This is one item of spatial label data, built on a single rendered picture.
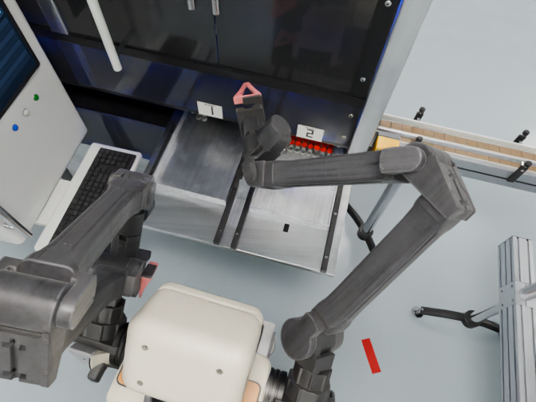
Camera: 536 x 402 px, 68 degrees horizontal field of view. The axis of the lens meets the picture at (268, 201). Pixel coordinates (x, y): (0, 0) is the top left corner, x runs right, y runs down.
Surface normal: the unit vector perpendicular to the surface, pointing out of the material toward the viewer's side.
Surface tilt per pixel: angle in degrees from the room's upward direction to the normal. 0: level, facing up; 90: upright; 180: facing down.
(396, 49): 90
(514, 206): 0
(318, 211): 0
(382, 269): 52
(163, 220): 0
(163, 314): 43
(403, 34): 90
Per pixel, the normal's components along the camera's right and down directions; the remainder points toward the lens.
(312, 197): 0.04, -0.48
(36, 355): -0.01, 0.44
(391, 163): -0.73, -0.08
